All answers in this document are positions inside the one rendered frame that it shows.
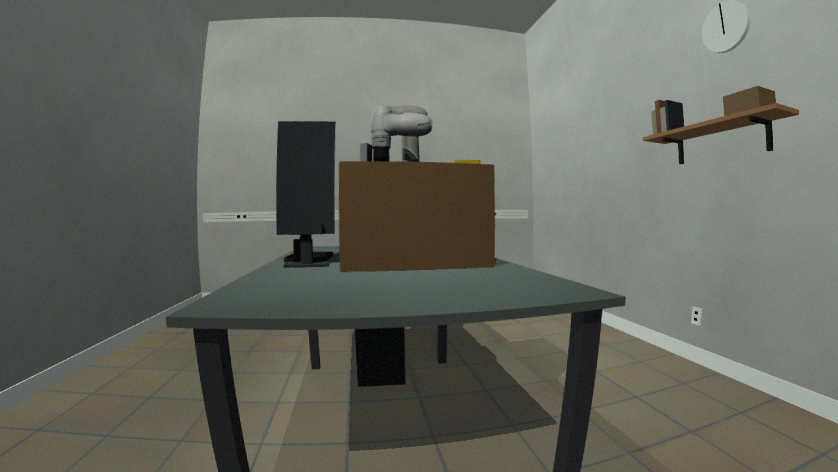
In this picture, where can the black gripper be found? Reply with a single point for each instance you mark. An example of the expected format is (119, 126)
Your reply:
(381, 154)

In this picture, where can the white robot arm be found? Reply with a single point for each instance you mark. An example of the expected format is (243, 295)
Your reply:
(384, 125)

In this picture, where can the brown wooden chest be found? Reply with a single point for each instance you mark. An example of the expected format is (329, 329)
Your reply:
(396, 216)

